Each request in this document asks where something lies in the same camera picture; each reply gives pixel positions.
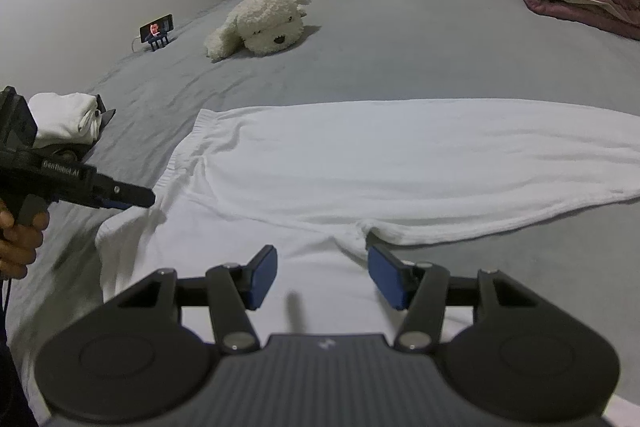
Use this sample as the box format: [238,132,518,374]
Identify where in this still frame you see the person's left hand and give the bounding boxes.
[0,198,52,281]

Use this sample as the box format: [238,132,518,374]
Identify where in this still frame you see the smartphone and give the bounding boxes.
[139,13,174,42]

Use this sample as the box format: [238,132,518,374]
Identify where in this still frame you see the white clothes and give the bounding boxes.
[27,92,101,146]

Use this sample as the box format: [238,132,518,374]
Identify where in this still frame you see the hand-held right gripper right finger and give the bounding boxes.
[366,244,539,355]

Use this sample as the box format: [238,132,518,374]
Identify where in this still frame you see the dark cloth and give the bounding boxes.
[80,93,117,158]

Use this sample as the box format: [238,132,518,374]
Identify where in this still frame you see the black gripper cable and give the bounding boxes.
[1,276,15,343]

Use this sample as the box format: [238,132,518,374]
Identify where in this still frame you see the white long pants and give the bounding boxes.
[94,97,640,348]

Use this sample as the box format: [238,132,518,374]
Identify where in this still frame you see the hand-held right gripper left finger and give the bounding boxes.
[116,245,279,355]

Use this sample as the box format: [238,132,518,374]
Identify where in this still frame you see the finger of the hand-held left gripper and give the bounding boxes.
[94,173,157,210]

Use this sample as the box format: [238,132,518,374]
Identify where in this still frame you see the person's dark clothing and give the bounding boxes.
[0,332,40,427]

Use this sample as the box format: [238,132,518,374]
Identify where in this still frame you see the white plush dog toy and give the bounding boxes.
[205,0,313,62]

